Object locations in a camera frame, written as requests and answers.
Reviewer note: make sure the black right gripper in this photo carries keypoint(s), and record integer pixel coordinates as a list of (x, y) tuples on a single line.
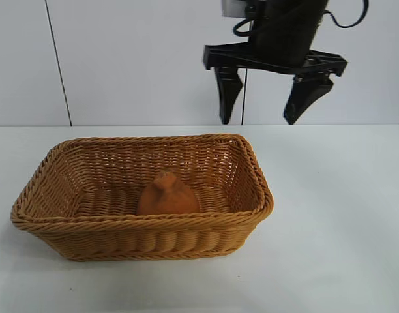
[(284, 36)]

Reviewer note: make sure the tan woven wicker basket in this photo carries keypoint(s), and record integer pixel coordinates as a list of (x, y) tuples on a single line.
[(147, 228)]

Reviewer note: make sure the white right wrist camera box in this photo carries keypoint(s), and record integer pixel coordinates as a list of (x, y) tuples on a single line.
[(233, 8)]

